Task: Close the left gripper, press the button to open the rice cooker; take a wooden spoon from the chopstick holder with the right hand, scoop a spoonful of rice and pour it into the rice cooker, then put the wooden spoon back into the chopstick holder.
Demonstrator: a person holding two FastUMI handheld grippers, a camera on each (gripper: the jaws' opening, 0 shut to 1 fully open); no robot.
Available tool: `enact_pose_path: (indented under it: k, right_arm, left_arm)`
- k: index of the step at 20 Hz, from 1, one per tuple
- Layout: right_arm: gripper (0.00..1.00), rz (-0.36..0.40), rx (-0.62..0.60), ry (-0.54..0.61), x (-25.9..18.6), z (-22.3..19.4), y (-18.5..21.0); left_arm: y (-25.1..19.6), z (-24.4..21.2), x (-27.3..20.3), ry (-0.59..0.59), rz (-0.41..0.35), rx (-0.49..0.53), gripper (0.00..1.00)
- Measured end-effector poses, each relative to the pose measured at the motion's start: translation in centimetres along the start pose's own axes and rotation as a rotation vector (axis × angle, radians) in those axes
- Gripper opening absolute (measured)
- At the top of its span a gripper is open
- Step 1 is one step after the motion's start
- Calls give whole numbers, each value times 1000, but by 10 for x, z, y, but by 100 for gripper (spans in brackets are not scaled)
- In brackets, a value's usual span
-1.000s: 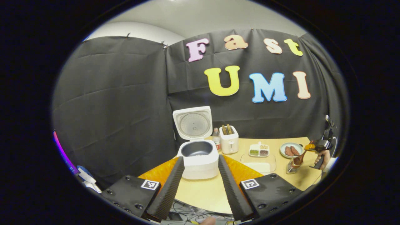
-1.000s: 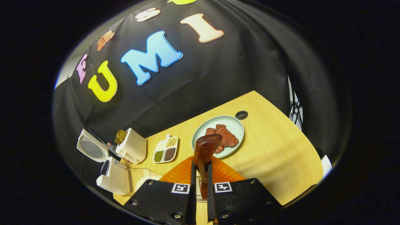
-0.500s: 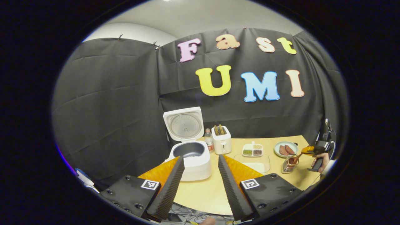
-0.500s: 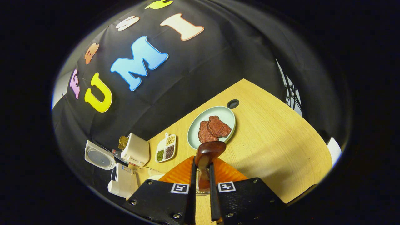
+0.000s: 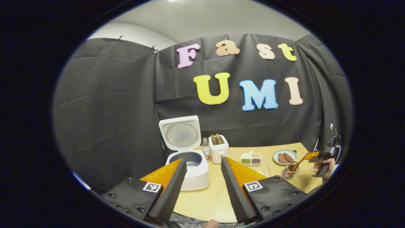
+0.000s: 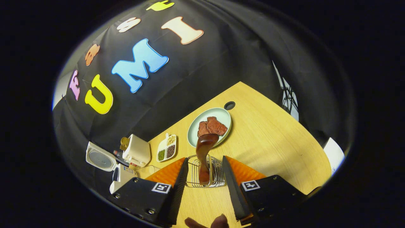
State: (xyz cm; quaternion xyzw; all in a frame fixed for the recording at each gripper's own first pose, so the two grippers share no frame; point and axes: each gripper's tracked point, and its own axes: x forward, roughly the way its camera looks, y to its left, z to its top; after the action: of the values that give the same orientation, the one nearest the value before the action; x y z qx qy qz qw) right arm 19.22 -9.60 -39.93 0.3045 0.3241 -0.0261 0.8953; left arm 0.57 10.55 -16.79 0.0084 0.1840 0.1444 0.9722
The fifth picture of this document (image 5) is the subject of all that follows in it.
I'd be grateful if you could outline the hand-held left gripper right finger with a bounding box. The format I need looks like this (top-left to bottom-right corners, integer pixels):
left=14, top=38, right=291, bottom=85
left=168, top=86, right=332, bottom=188
left=221, top=156, right=308, bottom=225

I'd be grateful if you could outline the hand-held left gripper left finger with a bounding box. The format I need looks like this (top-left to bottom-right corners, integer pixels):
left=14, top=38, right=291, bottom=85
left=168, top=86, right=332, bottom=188
left=101, top=158, right=188, bottom=225

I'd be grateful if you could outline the dark wooden spoon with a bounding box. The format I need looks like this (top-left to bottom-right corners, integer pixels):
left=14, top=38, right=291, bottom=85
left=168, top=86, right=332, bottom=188
left=287, top=155, right=309, bottom=172

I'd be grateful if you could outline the white rice cooker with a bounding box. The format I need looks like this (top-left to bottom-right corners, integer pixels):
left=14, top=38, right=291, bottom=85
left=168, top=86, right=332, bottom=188
left=158, top=115, right=210, bottom=191

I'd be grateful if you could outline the clear wire chopstick holder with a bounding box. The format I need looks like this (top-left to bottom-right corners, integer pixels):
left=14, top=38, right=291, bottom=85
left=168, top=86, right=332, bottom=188
left=282, top=164, right=299, bottom=181

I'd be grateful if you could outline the white divided bean tray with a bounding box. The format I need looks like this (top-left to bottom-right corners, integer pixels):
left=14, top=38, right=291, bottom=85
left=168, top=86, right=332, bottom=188
left=240, top=150, right=262, bottom=166

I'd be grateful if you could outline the pale green plate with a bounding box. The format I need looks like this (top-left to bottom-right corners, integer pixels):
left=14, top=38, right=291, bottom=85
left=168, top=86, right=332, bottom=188
left=273, top=149, right=297, bottom=166

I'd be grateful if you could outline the white toaster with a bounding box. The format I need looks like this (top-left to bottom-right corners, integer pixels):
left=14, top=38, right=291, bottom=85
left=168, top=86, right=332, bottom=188
left=209, top=135, right=229, bottom=164

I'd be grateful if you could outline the plastic bottle red label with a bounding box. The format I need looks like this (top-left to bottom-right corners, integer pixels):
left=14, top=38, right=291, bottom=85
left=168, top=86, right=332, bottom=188
left=201, top=137, right=211, bottom=162

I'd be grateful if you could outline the black backdrop cloth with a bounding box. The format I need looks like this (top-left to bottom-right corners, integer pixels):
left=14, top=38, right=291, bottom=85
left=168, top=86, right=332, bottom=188
left=52, top=33, right=353, bottom=193

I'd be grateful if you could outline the bundle of floor cables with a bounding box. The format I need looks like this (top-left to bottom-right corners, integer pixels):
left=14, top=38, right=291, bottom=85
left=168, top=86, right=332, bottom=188
left=169, top=213, right=241, bottom=228

